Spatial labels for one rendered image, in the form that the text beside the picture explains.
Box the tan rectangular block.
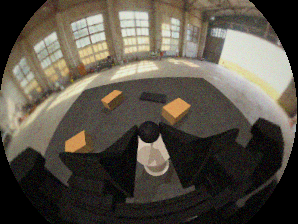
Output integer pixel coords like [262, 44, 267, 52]
[161, 97, 192, 125]
[65, 129, 94, 153]
[101, 89, 124, 111]

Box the glass french press with black knob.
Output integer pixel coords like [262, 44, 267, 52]
[137, 121, 170, 176]

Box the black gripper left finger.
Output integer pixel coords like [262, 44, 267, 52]
[59, 125, 138, 198]

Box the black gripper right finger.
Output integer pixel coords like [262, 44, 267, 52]
[158, 121, 239, 189]

